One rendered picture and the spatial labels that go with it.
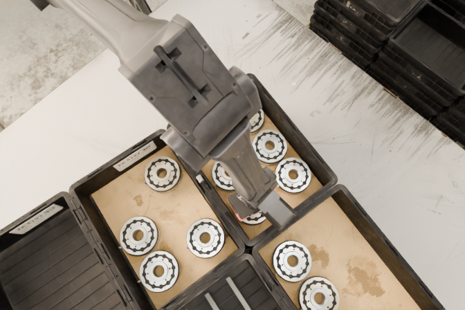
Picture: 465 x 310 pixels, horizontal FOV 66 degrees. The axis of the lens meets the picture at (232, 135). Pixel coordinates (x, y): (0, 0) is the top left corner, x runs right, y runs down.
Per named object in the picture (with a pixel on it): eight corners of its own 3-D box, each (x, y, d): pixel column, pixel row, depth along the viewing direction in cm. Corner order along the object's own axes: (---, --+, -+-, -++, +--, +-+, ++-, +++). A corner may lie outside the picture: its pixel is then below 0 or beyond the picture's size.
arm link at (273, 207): (265, 164, 73) (236, 194, 72) (308, 204, 70) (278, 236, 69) (264, 171, 84) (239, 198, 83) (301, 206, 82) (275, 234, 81)
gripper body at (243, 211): (275, 199, 90) (280, 194, 83) (241, 220, 88) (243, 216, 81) (262, 177, 92) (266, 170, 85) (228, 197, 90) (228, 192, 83)
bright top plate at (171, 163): (139, 167, 103) (138, 166, 103) (170, 150, 105) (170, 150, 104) (153, 197, 100) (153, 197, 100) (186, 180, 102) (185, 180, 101)
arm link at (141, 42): (223, 16, 29) (131, 103, 27) (268, 107, 40) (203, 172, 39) (41, -83, 54) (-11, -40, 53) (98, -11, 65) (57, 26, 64)
